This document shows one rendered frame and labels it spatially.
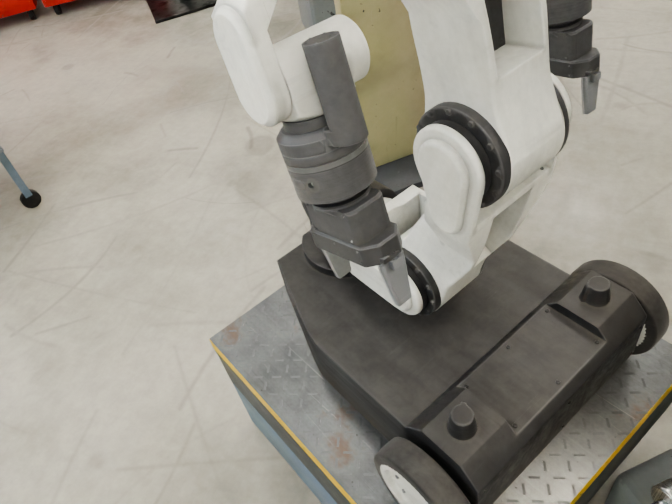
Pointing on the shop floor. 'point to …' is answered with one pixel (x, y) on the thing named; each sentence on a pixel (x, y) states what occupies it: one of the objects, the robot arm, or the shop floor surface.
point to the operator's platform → (580, 478)
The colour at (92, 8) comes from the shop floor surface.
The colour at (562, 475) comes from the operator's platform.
